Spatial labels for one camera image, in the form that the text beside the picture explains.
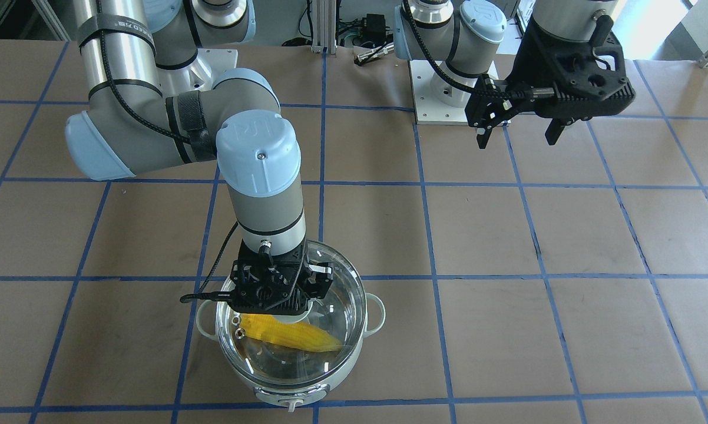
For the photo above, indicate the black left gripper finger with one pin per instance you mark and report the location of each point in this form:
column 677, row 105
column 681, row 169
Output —
column 554, row 130
column 485, row 126

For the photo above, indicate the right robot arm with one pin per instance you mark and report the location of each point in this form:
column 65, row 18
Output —
column 155, row 104

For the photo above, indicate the aluminium frame post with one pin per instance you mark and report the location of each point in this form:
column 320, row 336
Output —
column 324, row 22

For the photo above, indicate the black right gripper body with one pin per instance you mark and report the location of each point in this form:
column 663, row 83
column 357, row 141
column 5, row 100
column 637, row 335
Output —
column 320, row 282

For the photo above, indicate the yellow corn cob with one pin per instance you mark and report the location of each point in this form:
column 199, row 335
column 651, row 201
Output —
column 299, row 335

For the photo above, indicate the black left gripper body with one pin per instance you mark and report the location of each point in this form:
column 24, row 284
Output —
column 526, row 63

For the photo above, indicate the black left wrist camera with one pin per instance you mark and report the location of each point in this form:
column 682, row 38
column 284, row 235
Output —
column 492, row 101

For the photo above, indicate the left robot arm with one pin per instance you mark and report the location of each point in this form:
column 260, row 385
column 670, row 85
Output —
column 460, row 42

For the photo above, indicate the glass pot lid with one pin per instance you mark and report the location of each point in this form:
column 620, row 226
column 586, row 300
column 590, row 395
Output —
column 291, row 325

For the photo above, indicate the pale green cooking pot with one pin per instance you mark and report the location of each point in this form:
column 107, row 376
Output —
column 288, row 377

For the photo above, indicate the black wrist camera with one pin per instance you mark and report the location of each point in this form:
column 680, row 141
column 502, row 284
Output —
column 261, row 289
column 492, row 101

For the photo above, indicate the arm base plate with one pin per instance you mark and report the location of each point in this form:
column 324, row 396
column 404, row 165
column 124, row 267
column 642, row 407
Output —
column 209, row 64
column 435, row 101

